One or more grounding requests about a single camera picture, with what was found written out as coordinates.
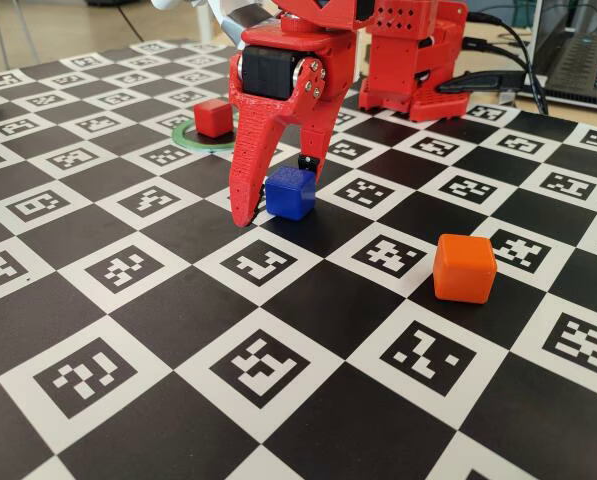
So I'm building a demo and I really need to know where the blue cube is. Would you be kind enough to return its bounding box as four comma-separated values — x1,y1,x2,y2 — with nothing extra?
263,165,317,222

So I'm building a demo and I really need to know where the black white marker checkerboard mat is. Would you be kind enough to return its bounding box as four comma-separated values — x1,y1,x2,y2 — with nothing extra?
0,39,597,480

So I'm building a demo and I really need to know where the thick black cable plug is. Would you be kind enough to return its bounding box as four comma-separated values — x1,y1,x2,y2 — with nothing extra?
435,69,529,96

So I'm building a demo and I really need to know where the orange cube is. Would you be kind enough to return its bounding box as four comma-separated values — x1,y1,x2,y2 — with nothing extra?
432,233,499,306

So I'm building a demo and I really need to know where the red gripper black motor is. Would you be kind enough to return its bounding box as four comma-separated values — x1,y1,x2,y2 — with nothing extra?
229,22,357,230

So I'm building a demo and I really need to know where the green ring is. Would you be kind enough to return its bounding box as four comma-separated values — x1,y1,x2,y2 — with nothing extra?
171,118,237,154

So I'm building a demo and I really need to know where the red cube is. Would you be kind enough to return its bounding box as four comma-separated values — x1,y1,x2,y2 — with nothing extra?
193,98,234,140

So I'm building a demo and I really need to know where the white table leg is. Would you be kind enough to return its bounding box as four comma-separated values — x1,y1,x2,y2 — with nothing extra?
197,2,215,45

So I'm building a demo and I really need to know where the thin black cable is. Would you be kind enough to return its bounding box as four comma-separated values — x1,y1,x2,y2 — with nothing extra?
460,37,547,114
466,10,550,116

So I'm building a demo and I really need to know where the dark laptop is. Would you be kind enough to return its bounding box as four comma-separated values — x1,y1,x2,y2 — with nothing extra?
532,0,597,111

